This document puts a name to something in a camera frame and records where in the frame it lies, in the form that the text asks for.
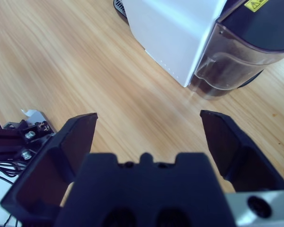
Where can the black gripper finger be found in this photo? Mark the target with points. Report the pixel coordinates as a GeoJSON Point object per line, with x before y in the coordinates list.
{"type": "Point", "coordinates": [234, 151]}
{"type": "Point", "coordinates": [47, 170]}

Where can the white paper tag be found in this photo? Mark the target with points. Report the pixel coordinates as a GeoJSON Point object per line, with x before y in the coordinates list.
{"type": "Point", "coordinates": [28, 111]}

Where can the dark clear water tank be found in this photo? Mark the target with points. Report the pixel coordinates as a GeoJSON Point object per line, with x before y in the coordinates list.
{"type": "Point", "coordinates": [239, 52]}

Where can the dark camera post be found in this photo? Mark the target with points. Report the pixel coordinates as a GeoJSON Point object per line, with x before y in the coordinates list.
{"type": "Point", "coordinates": [7, 144]}

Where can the white mount block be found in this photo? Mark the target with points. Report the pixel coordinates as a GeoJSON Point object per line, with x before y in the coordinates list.
{"type": "Point", "coordinates": [38, 118]}

